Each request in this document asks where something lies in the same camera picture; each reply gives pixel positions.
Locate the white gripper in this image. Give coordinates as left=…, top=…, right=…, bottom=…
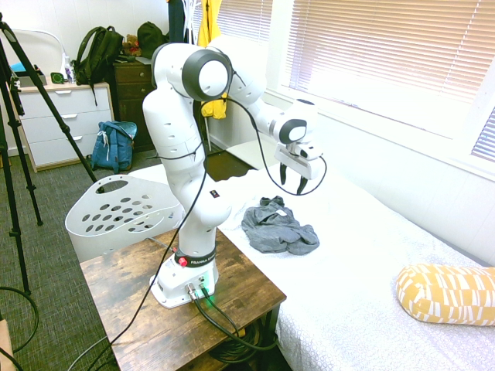
left=273, top=141, right=323, bottom=196

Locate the grey knit garment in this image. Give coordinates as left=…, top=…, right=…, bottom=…
left=241, top=196, right=321, bottom=256

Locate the dark green bag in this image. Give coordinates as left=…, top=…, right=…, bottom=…
left=136, top=21, right=171, bottom=60

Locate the white perforated laundry basket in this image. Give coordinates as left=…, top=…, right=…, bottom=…
left=64, top=173, right=186, bottom=264

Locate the white circle-patterned bedspread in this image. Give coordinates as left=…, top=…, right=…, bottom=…
left=131, top=162, right=495, bottom=371

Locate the wide white window blind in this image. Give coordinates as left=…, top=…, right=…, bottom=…
left=284, top=0, right=495, bottom=106

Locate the yellow hanging jacket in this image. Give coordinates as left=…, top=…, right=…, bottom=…
left=196, top=0, right=229, bottom=121

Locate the dark wooden cabinet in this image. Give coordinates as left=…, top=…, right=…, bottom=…
left=113, top=60, right=158, bottom=154

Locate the blue backpack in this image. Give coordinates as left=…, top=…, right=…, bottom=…
left=90, top=120, right=138, bottom=175

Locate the yellow white patterned pillow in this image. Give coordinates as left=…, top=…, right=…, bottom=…
left=394, top=263, right=495, bottom=328

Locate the rustic wooden side table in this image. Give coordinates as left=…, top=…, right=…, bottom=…
left=79, top=227, right=288, bottom=371

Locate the narrow white window blind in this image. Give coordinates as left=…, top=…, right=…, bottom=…
left=470, top=107, right=495, bottom=164

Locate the dark blue hanging garment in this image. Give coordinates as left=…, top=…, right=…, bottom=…
left=167, top=0, right=187, bottom=41

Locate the brown teddy bear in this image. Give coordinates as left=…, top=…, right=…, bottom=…
left=121, top=33, right=142, bottom=59

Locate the dark green backpack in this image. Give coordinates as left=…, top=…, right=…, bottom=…
left=73, top=26, right=125, bottom=107

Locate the white drawer dresser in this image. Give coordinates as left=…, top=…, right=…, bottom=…
left=17, top=75, right=115, bottom=173

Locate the white bottle purple label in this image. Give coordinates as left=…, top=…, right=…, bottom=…
left=61, top=53, right=77, bottom=84

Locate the grey flat box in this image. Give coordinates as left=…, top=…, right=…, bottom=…
left=17, top=75, right=50, bottom=89

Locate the white gooseneck lamp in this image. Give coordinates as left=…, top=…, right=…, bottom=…
left=15, top=28, right=69, bottom=60

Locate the brown cardboard box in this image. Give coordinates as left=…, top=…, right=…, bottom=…
left=0, top=319, right=15, bottom=371

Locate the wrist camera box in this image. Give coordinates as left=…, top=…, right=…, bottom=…
left=298, top=141, right=325, bottom=161

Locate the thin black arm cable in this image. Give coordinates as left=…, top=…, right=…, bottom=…
left=109, top=46, right=329, bottom=347

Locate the thick black base cable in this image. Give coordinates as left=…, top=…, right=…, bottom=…
left=192, top=292, right=279, bottom=349
left=201, top=286, right=243, bottom=338

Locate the coiled black cable bundle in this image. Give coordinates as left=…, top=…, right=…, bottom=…
left=210, top=320, right=280, bottom=365

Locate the black camera tripod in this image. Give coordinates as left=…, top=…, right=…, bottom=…
left=0, top=11, right=98, bottom=295

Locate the grey floor cable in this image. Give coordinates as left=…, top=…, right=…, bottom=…
left=67, top=335, right=114, bottom=371

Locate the black floor cable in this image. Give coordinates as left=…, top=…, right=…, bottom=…
left=0, top=284, right=40, bottom=353

